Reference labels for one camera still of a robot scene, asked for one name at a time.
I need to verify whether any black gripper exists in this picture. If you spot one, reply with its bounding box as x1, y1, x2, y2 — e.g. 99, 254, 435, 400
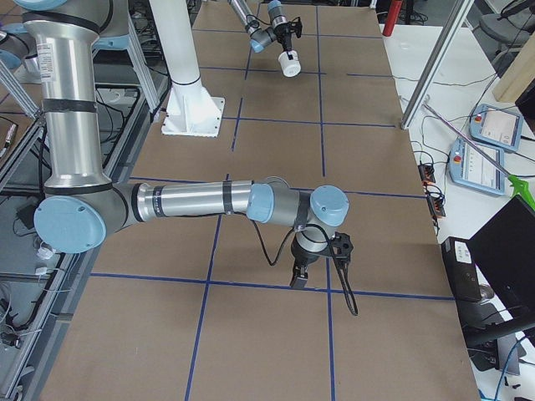
289, 233, 326, 288
277, 23, 293, 59

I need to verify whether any white smiley mug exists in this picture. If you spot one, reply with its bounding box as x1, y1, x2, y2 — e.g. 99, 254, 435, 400
278, 50, 302, 78

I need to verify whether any orange black connector strip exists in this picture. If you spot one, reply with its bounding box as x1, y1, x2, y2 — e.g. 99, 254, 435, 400
418, 163, 446, 221

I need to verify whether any black desktop box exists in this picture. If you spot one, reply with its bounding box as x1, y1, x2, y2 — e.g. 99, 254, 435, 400
441, 236, 482, 302

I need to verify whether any near blue teach pendant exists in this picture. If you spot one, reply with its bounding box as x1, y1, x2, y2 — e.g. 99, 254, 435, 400
448, 138, 505, 196

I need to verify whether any blue teach pendant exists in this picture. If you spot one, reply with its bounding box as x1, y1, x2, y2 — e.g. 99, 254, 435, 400
448, 138, 505, 196
469, 104, 524, 153

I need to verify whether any black monitor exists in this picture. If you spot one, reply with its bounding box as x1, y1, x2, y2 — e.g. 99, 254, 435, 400
465, 195, 534, 348

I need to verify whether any far blue teach pendant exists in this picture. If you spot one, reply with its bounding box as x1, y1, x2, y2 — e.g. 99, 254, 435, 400
469, 104, 524, 153

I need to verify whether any wooden plank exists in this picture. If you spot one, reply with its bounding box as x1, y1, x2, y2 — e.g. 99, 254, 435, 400
492, 34, 535, 103

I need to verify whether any silver reacher grabber tool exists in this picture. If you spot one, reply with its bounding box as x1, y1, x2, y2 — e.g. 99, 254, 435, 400
422, 102, 535, 209

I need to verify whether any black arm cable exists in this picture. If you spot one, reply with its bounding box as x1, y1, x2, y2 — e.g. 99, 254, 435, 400
250, 216, 360, 317

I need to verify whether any white central pedestal column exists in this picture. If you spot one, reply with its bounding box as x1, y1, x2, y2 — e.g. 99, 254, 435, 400
150, 0, 225, 137

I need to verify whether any aluminium frame post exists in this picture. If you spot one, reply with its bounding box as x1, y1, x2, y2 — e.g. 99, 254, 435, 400
400, 0, 475, 129

